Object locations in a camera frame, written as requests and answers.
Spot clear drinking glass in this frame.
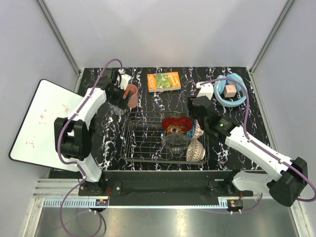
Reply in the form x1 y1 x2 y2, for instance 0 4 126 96
109 104 126 116

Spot pink plastic cup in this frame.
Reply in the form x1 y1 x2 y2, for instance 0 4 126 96
123 84 138 109

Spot blue patterned ceramic bowl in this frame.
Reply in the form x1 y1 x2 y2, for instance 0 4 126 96
186 119 204 139

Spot brown patterned ceramic bowl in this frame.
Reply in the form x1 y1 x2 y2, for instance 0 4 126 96
186 139 205 162

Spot black wire dish rack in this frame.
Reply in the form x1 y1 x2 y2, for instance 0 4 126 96
120 111 210 164

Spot clear glass bowl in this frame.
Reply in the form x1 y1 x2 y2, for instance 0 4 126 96
161 133 192 155

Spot red floral plate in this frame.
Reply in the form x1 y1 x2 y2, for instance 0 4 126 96
161 115 194 133

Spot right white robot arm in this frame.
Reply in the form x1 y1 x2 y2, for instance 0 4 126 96
187 96 308 207

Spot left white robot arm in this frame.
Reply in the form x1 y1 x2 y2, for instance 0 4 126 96
54 69 133 196

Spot pink dice cube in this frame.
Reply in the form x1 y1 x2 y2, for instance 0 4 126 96
224 84 237 98

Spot orange green book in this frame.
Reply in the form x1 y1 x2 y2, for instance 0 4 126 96
147 72 181 92

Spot light blue headphones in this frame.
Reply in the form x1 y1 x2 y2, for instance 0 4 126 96
214 73 246 108

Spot white board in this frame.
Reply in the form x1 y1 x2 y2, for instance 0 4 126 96
9 79 82 172

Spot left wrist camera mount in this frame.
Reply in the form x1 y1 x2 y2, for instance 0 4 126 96
118 69 131 90

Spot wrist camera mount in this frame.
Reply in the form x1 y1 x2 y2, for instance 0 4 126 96
118 69 131 90
196 82 214 100

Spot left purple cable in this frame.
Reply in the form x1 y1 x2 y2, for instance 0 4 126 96
56 58 124 235

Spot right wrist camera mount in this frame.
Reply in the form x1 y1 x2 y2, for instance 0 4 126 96
196 82 214 100

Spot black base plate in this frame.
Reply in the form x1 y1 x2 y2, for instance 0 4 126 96
79 170 254 207

